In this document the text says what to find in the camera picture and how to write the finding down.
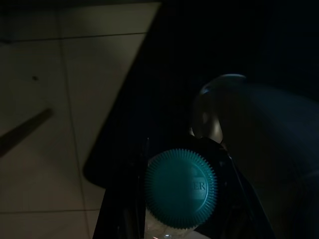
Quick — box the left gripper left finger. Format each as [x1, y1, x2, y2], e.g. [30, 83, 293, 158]
[93, 137, 151, 239]

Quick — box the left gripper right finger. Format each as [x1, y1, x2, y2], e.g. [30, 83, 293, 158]
[189, 135, 272, 239]

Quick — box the black floor mat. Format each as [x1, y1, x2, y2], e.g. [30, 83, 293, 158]
[83, 0, 319, 239]

